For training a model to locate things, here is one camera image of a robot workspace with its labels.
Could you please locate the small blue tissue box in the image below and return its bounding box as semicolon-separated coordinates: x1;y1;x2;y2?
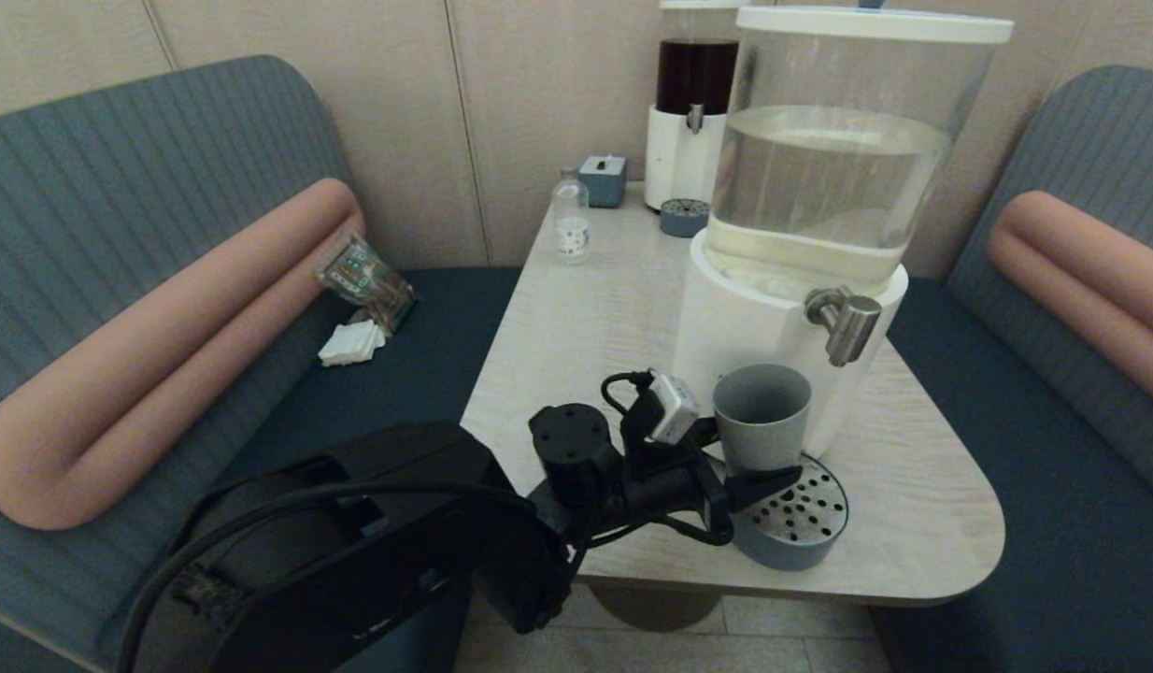
578;155;628;209

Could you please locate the large metal dispenser tap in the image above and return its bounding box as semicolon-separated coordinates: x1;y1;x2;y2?
804;285;884;368

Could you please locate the small grey drip tray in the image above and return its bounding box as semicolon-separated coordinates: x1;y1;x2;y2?
659;198;711;239

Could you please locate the pink bolster cushion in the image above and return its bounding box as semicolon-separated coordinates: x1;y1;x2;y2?
986;190;1153;417
0;178;367;532

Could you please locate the grey plastic cup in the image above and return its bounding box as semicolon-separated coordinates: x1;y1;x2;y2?
713;364;813;473

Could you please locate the blue ribbed sofa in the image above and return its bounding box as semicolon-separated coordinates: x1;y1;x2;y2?
0;54;521;673
866;64;1153;673

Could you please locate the large clear water dispenser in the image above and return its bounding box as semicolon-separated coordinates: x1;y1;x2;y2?
672;5;1015;459

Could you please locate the small dark liquid dispenser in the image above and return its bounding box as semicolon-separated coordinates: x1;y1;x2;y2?
644;0;750;214

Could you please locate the white napkin stack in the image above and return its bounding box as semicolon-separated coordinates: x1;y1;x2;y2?
318;321;388;368

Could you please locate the green snack packet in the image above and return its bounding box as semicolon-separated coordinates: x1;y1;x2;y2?
315;234;419;336

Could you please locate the grey perforated drip tray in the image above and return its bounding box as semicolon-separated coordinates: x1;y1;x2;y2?
731;453;850;573

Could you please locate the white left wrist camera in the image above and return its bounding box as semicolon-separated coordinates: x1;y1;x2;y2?
647;372;704;445

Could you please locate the clear plastic bottle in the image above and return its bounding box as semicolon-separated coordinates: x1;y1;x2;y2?
552;168;591;267

